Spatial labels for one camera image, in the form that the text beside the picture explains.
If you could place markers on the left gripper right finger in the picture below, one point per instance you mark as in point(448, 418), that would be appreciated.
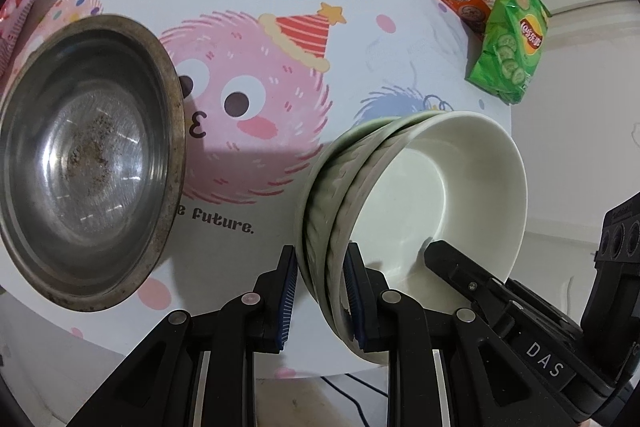
point(443, 369)

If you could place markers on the cartoon printed tablecloth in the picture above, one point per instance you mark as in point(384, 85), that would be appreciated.
point(266, 84)

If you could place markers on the cream white ceramic bowl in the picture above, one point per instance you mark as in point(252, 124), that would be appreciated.
point(459, 179)

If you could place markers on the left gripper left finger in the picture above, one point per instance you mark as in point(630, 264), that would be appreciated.
point(199, 369)

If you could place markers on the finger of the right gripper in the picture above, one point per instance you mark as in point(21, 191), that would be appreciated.
point(547, 341)

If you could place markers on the worn steel bowl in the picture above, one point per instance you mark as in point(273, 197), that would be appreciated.
point(93, 147)

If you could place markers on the light green ceramic bowl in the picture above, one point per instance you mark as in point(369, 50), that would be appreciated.
point(325, 190)

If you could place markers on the pink strawberry snack bag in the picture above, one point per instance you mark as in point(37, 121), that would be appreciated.
point(13, 17)

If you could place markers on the green chips bag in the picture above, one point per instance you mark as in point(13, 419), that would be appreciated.
point(511, 48)

